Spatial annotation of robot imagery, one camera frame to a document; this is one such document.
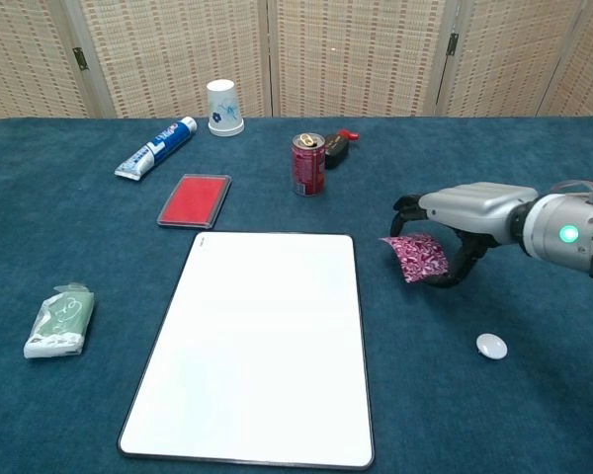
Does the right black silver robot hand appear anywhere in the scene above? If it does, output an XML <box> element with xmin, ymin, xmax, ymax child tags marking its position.
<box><xmin>388</xmin><ymin>182</ymin><xmax>540</xmax><ymax>289</ymax></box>

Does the red soda can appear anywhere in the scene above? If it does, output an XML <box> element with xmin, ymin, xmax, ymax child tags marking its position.
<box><xmin>291</xmin><ymin>132</ymin><xmax>326</xmax><ymax>198</ymax></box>

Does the white board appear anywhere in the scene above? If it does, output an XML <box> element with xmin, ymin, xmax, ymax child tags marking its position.
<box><xmin>117</xmin><ymin>230</ymin><xmax>376</xmax><ymax>471</ymax></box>

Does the small white round disc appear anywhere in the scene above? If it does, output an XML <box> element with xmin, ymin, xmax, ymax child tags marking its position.
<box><xmin>475</xmin><ymin>333</ymin><xmax>509</xmax><ymax>360</ymax></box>

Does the black bottle with red cap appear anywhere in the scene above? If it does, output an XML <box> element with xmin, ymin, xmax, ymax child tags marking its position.
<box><xmin>323</xmin><ymin>128</ymin><xmax>361</xmax><ymax>171</ymax></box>

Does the woven bamboo folding screen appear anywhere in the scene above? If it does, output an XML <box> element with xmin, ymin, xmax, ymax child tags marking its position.
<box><xmin>0</xmin><ymin>0</ymin><xmax>593</xmax><ymax>124</ymax></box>

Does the blue felt tablecloth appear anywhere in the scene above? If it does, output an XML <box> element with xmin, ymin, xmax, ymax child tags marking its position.
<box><xmin>0</xmin><ymin>116</ymin><xmax>593</xmax><ymax>474</ymax></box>

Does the white paper cup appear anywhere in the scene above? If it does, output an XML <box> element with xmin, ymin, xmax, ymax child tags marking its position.
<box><xmin>206</xmin><ymin>79</ymin><xmax>246</xmax><ymax>138</ymax></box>

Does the red ink pad case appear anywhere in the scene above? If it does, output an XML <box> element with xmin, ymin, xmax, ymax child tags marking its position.
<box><xmin>156</xmin><ymin>173</ymin><xmax>233</xmax><ymax>230</ymax></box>

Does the blue white toothpaste tube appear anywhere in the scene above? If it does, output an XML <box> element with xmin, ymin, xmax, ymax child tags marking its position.
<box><xmin>114</xmin><ymin>116</ymin><xmax>199</xmax><ymax>183</ymax></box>

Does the green tissue pack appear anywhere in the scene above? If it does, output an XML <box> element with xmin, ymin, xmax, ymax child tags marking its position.
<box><xmin>23</xmin><ymin>282</ymin><xmax>96</xmax><ymax>360</ymax></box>

